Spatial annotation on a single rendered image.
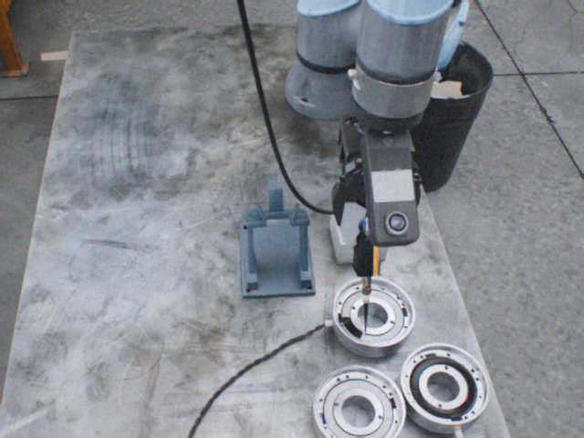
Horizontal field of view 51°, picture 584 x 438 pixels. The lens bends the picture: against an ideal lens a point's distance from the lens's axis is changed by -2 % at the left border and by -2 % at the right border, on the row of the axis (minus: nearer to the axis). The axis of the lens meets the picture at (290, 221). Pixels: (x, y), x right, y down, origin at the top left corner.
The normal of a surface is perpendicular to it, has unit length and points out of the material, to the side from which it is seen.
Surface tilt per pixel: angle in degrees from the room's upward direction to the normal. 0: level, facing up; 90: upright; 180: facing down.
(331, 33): 90
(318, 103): 73
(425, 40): 90
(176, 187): 0
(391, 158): 32
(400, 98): 90
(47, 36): 0
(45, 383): 0
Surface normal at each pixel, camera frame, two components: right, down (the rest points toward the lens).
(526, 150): 0.04, -0.65
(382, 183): 0.11, -0.16
